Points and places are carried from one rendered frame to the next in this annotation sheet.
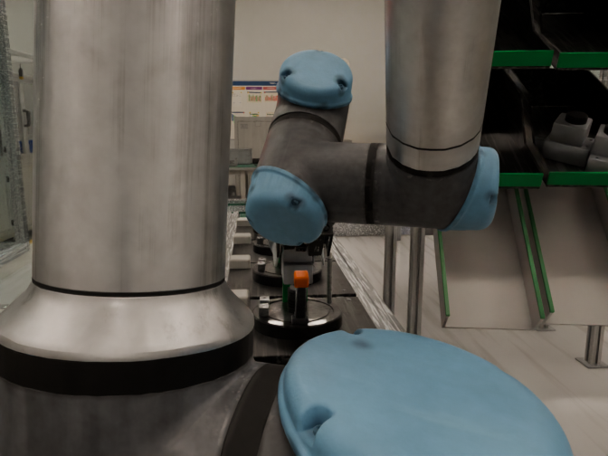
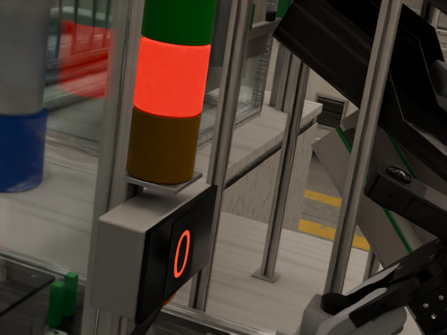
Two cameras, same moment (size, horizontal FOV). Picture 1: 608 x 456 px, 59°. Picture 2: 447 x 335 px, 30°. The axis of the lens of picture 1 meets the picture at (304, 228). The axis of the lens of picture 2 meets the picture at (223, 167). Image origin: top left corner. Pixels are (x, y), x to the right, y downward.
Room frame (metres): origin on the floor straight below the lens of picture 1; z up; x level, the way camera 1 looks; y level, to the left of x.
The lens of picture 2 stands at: (0.62, 0.72, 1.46)
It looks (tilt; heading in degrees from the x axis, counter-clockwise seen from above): 18 degrees down; 294
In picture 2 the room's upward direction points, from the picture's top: 9 degrees clockwise
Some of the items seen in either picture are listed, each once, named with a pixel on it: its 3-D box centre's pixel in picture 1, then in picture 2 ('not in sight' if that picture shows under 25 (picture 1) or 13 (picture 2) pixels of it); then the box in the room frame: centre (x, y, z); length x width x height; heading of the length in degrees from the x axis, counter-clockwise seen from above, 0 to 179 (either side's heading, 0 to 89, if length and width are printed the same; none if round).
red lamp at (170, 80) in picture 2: not in sight; (171, 74); (0.90, 0.21, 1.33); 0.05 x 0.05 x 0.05
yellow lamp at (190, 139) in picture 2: not in sight; (163, 140); (0.90, 0.21, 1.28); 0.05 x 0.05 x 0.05
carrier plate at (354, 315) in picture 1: (297, 327); not in sight; (0.80, 0.01, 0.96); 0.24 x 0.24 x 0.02; 5
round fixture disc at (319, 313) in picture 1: (297, 316); not in sight; (0.80, 0.01, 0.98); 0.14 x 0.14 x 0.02
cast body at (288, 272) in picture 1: (296, 254); (320, 328); (0.81, 0.01, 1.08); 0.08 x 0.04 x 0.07; 5
